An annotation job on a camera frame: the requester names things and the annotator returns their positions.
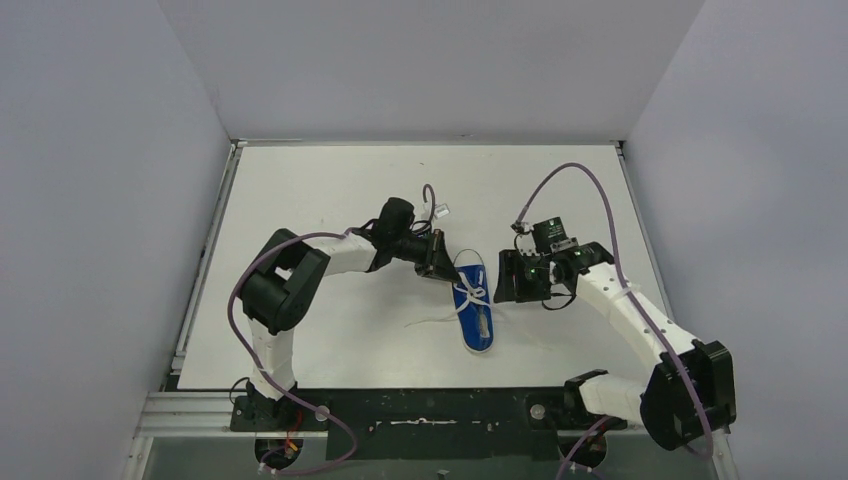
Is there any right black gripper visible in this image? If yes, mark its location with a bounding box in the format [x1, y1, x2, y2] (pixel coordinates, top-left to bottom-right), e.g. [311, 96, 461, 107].
[496, 249, 554, 305]

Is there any white shoelace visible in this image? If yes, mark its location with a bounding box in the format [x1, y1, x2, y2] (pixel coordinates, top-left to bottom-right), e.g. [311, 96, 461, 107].
[407, 248, 496, 339]

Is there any blue canvas sneaker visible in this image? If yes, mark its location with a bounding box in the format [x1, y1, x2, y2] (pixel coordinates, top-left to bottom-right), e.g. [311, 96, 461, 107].
[452, 264, 494, 353]

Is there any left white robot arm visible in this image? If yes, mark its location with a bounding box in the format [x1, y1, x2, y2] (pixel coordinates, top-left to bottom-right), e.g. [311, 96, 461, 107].
[227, 197, 460, 427]

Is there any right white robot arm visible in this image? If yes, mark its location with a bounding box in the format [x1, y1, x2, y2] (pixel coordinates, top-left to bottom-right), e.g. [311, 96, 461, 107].
[494, 242, 737, 450]

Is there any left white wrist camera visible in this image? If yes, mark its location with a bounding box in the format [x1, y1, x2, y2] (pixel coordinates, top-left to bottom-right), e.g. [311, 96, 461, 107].
[434, 204, 450, 219]

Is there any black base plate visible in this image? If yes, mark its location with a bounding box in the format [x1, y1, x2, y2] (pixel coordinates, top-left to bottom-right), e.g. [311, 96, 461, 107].
[229, 386, 598, 461]

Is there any aluminium frame rail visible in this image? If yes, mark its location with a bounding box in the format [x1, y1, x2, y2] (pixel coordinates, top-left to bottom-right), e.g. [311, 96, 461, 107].
[132, 389, 730, 439]

